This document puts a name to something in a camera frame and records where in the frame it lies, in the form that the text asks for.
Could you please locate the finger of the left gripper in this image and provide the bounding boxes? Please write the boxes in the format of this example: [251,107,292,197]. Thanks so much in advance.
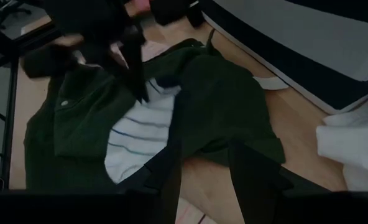
[121,29,150,103]

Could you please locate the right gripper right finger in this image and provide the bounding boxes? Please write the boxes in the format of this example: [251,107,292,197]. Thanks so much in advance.
[229,141,294,224]

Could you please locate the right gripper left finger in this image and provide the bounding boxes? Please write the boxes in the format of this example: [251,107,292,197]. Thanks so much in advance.
[118,146,183,224]

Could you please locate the pale pink fleece garment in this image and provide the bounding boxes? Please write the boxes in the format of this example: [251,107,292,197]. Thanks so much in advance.
[109,39,174,68]

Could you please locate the coral pink garment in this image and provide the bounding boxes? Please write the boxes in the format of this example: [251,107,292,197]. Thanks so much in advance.
[124,0,152,14]

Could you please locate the black garment with tag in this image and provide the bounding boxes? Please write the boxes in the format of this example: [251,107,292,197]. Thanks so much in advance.
[149,0,206,28]

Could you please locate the white blue striped shirt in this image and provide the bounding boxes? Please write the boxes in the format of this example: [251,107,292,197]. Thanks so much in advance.
[104,76,185,184]

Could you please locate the dark green polo shirt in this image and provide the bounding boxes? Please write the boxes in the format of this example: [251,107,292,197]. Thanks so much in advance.
[21,37,287,190]

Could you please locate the white garment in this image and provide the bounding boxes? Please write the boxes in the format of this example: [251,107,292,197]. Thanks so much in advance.
[315,93,368,192]

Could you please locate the navy white striped fabric bin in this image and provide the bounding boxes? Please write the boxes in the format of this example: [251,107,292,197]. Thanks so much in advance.
[199,0,368,115]

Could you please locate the black metal table frame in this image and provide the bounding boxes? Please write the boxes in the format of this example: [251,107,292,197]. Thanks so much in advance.
[0,18,62,190]

